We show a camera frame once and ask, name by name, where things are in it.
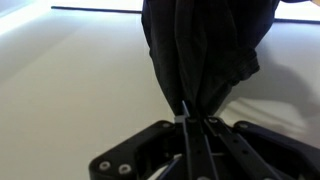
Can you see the black cloth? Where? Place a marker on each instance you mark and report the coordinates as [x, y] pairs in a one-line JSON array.
[[201, 49]]

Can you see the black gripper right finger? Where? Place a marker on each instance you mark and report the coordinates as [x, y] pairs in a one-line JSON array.
[[264, 154]]

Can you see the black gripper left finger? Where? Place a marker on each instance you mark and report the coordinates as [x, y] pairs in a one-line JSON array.
[[141, 155]]

